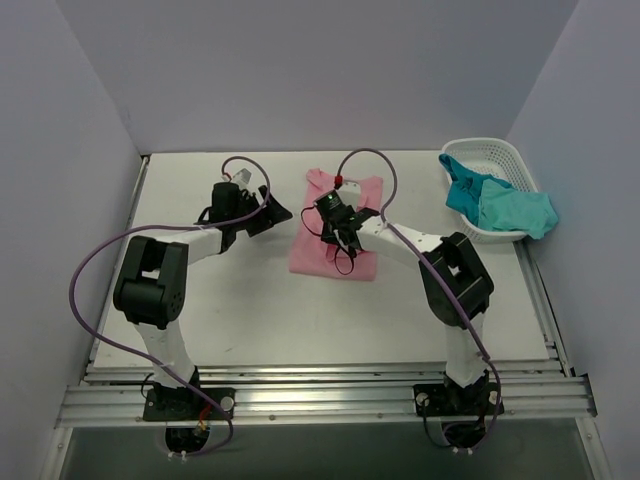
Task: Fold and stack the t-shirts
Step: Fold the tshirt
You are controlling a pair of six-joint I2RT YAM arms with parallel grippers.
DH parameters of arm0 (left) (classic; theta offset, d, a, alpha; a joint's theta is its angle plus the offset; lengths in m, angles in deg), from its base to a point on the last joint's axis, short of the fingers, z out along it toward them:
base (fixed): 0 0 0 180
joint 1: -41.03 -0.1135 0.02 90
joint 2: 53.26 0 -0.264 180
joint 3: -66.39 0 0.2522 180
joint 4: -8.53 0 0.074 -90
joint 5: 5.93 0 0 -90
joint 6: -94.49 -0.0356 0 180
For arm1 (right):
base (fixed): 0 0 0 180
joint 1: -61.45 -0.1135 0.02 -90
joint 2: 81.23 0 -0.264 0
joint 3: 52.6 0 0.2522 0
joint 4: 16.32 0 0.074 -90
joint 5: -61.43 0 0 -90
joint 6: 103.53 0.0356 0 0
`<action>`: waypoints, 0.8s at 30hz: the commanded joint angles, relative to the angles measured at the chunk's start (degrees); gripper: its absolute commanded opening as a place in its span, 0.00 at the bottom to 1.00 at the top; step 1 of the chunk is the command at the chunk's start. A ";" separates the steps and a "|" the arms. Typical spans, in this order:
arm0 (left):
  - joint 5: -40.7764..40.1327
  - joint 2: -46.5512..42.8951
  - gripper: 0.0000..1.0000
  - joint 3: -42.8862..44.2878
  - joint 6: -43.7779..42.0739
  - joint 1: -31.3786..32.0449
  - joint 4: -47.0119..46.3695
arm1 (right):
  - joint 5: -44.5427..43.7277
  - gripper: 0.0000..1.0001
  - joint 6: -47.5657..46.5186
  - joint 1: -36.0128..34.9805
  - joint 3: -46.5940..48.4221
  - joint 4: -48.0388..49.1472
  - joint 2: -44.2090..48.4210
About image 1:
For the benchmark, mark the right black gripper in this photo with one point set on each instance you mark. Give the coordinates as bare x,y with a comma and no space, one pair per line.
333,230

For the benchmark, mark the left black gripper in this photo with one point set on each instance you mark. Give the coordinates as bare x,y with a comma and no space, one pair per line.
259,215

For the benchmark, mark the pink t shirt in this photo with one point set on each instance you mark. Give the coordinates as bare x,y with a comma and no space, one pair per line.
309,255

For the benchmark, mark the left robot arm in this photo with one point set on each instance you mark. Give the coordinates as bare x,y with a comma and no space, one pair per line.
151,287

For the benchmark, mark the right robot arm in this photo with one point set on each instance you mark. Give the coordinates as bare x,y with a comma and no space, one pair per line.
456,283

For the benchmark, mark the teal t shirt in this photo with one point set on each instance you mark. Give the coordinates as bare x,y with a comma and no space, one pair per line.
495,205

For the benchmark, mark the white plastic basket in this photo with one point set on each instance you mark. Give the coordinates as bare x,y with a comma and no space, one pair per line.
500,159

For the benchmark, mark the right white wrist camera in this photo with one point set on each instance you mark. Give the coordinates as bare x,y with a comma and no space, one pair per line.
348,190

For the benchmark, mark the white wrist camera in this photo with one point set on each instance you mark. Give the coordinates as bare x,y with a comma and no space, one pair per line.
348,190
241,178

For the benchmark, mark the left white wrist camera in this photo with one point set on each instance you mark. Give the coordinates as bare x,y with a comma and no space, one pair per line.
241,178

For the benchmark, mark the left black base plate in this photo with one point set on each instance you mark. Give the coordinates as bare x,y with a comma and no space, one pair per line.
172,405

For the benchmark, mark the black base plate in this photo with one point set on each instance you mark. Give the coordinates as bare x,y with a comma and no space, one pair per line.
449,399
172,405

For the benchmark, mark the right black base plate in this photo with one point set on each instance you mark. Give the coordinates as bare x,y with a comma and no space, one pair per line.
449,399

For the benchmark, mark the aluminium mounting rail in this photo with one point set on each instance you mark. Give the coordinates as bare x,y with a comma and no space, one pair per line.
110,397

